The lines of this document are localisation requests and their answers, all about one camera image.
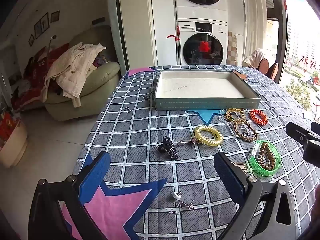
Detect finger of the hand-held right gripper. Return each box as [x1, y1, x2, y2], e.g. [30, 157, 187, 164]
[302, 139, 320, 167]
[286, 121, 320, 144]

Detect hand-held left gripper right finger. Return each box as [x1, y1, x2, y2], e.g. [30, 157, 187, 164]
[214, 152, 297, 240]

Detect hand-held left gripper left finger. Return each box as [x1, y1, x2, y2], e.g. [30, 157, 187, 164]
[28, 151, 112, 240]

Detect green plastic bangle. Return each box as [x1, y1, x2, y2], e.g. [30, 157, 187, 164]
[248, 140, 280, 177]

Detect brown spiral hair tie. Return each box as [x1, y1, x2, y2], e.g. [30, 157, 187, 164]
[257, 142, 275, 171]

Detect yellow spiral hair tie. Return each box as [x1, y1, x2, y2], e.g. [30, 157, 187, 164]
[194, 125, 223, 146]

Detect brown braided hair tie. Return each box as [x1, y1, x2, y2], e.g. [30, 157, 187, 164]
[232, 119, 258, 143]

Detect silver star pendant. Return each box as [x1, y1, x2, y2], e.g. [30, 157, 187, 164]
[239, 126, 253, 137]

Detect orange white spiral hair tie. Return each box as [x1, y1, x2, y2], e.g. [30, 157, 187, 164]
[249, 109, 268, 125]

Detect black hair claw clip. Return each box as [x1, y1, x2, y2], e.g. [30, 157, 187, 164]
[157, 136, 178, 160]

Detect teal tray with white lining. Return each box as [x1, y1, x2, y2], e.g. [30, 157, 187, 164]
[154, 69, 262, 111]

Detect small wooden clip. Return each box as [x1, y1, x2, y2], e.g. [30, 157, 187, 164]
[231, 162, 250, 174]

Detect silver hair clip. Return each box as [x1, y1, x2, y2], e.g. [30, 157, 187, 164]
[178, 138, 197, 147]

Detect grey grid star tablecloth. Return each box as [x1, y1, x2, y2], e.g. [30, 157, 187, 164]
[61, 65, 320, 240]

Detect brown chair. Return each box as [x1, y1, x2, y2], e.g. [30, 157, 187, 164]
[257, 58, 270, 77]
[269, 62, 279, 82]

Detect red window lettering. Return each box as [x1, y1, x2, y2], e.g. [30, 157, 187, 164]
[297, 54, 320, 85]

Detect white basket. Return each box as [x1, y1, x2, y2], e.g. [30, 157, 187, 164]
[0, 119, 28, 168]

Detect beige cloth on chair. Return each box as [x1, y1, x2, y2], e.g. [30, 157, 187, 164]
[241, 48, 265, 69]

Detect light green armchair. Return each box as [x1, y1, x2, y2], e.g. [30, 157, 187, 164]
[44, 25, 121, 122]

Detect red packets in basket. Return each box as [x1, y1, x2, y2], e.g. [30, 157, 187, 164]
[0, 107, 20, 145]

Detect beige clothes pile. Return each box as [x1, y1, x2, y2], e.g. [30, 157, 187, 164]
[41, 42, 107, 108]

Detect checkered panel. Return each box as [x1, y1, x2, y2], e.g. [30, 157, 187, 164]
[227, 31, 238, 65]

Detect red cloth pile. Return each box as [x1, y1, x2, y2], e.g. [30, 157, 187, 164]
[11, 42, 69, 110]

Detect white cabinet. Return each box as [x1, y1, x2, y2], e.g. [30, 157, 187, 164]
[117, 0, 180, 73]

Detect white washing machine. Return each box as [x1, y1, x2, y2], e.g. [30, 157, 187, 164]
[176, 17, 229, 67]

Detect yellow cord flower hair tie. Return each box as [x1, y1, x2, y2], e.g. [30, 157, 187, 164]
[225, 108, 247, 122]

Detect dark window frame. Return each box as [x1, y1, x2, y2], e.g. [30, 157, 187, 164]
[269, 0, 288, 88]

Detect red hooked mop handle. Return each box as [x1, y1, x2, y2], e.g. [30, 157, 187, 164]
[166, 26, 181, 67]

